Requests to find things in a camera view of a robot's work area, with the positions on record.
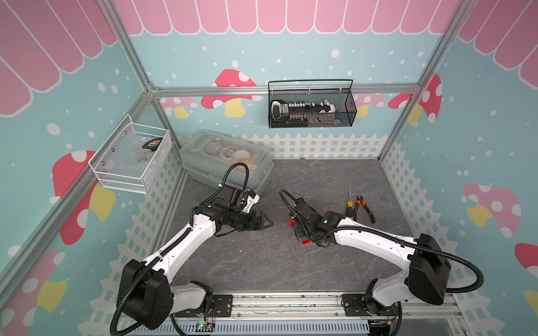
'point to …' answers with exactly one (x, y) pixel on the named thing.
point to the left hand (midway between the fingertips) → (263, 228)
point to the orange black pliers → (360, 199)
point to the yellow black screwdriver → (350, 207)
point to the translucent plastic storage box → (211, 156)
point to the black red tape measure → (153, 144)
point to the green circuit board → (201, 326)
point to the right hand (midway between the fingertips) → (300, 228)
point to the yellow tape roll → (242, 156)
